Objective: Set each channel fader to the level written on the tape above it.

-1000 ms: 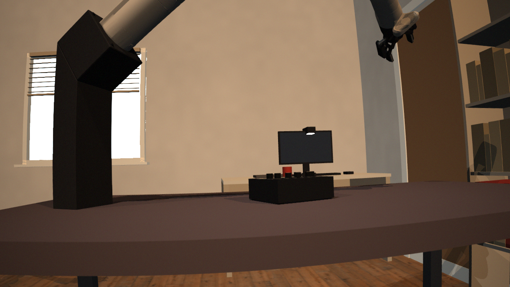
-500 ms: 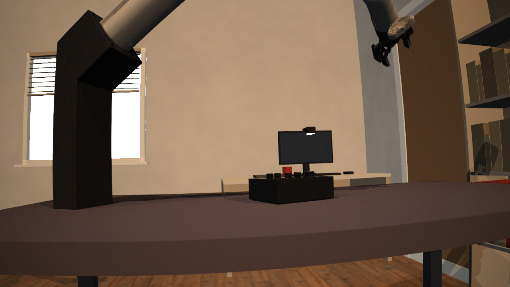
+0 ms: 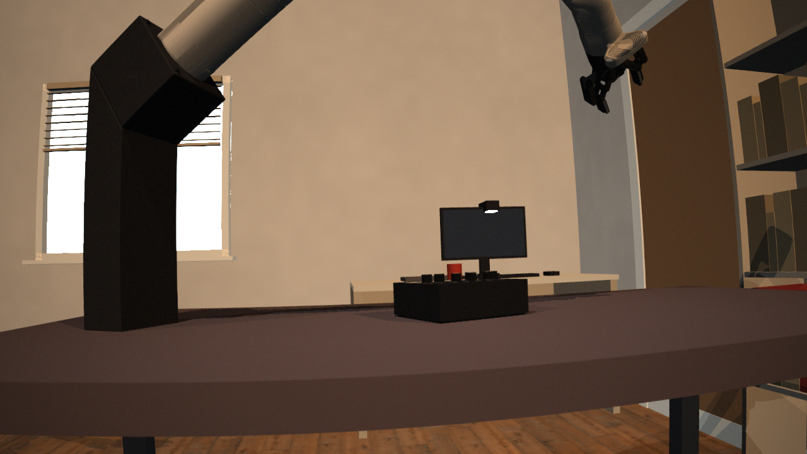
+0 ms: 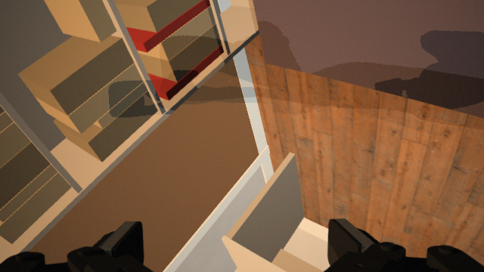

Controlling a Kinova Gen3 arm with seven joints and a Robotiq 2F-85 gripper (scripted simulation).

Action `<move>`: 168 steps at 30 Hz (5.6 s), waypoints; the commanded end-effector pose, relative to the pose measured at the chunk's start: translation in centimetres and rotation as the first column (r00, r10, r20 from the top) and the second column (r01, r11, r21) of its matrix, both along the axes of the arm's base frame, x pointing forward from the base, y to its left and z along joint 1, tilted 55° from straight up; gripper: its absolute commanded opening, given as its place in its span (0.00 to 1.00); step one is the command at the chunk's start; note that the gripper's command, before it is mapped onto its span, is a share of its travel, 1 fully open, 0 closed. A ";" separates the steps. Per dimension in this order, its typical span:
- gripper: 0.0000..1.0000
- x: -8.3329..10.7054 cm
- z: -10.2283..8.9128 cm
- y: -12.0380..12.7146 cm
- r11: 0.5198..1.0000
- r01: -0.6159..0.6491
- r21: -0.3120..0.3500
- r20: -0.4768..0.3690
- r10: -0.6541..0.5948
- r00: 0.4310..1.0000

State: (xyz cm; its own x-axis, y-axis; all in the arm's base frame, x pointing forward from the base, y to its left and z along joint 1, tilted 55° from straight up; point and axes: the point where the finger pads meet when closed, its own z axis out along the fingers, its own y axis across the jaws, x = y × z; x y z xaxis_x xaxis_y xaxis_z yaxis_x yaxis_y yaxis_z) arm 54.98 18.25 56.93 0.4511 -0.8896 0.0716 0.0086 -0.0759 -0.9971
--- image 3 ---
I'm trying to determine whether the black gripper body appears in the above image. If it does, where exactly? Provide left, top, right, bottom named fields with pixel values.
left=586, top=53, right=626, bottom=83

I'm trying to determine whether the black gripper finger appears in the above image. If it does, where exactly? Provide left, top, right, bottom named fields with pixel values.
left=619, top=47, right=647, bottom=86
left=580, top=69, right=616, bottom=114

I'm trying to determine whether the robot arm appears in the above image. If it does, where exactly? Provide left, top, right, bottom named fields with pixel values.
left=157, top=0, right=648, bottom=81

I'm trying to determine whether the black lighting desk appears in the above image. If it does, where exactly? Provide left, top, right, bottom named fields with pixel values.
left=393, top=271, right=528, bottom=323

